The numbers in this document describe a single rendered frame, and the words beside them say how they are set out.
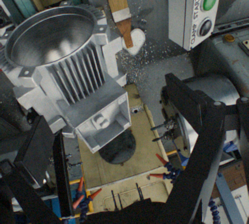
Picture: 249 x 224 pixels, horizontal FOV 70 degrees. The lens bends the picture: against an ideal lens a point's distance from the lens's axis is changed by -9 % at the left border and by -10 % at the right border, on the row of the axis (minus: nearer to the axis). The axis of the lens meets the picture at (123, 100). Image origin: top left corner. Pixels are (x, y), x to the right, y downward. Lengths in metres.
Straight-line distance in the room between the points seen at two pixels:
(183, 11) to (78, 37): 0.22
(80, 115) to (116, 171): 0.46
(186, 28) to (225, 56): 0.38
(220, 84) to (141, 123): 0.34
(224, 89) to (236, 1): 0.33
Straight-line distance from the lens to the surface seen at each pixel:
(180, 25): 0.34
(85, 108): 0.31
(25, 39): 0.41
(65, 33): 0.43
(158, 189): 0.84
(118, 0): 0.56
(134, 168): 0.73
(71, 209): 0.51
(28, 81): 0.28
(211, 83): 0.61
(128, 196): 0.84
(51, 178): 0.65
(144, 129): 0.77
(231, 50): 0.71
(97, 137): 0.41
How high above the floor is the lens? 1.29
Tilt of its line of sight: 34 degrees down
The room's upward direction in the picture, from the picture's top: 162 degrees clockwise
